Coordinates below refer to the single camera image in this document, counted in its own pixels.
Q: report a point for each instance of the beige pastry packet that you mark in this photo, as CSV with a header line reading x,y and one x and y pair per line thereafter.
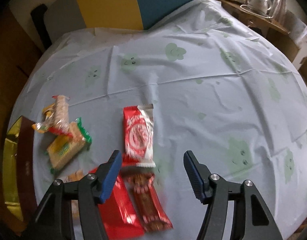
x,y
76,176

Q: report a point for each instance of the green yellow cracker pack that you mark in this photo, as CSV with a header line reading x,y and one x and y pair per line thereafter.
x,y
64,148

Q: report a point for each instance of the right side curtain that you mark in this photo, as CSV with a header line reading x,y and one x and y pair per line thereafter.
x,y
278,10

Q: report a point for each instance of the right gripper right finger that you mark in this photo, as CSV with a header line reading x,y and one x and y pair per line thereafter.
x,y
252,218

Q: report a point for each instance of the white teapot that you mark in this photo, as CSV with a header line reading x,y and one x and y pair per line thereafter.
x,y
263,6

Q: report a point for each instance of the wooden side table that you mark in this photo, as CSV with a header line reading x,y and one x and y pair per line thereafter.
x,y
273,31

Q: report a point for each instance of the white cardboard box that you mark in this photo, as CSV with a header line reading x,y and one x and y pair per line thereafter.
x,y
298,34

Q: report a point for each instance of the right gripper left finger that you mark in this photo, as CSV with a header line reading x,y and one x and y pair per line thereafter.
x,y
53,217

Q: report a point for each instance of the red white round-logo packet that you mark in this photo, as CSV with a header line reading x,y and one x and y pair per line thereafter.
x,y
138,124

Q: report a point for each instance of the large red snack packet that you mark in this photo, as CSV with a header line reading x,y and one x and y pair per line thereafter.
x,y
118,214

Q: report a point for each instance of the grey yellow blue sofa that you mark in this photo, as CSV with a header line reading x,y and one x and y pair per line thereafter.
x,y
64,16

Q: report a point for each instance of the gold and brown gift box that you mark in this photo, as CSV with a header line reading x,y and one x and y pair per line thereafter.
x,y
17,175

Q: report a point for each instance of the light blue patterned tablecloth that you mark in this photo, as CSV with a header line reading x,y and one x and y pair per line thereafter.
x,y
217,88

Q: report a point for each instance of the clear orange snack packet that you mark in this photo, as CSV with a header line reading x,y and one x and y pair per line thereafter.
x,y
48,119

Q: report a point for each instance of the small red snack bar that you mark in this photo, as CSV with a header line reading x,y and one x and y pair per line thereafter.
x,y
148,205

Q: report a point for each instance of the black chair back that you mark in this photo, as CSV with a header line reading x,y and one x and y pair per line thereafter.
x,y
37,16

